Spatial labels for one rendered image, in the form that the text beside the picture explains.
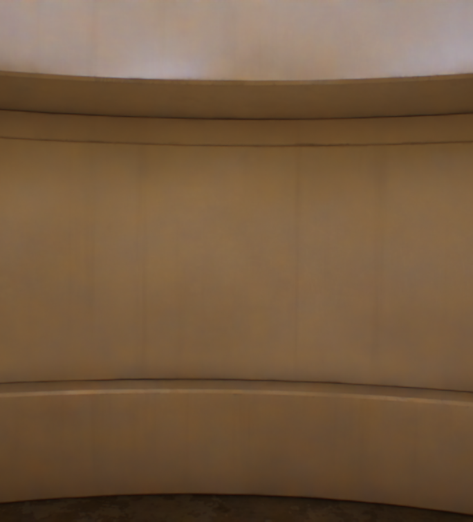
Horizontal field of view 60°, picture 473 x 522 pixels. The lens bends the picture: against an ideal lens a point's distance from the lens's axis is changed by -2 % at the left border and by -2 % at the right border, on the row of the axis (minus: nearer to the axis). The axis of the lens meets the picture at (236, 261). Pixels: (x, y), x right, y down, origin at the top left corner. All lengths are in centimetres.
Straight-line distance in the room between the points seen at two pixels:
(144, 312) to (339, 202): 25
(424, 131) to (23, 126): 43
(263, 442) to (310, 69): 37
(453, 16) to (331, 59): 11
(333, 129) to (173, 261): 23
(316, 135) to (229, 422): 32
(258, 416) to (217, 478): 8
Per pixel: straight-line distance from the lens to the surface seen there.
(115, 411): 47
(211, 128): 49
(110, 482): 51
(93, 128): 50
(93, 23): 43
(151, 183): 48
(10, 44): 44
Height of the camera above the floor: 26
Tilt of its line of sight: 1 degrees down
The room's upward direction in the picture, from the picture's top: 1 degrees clockwise
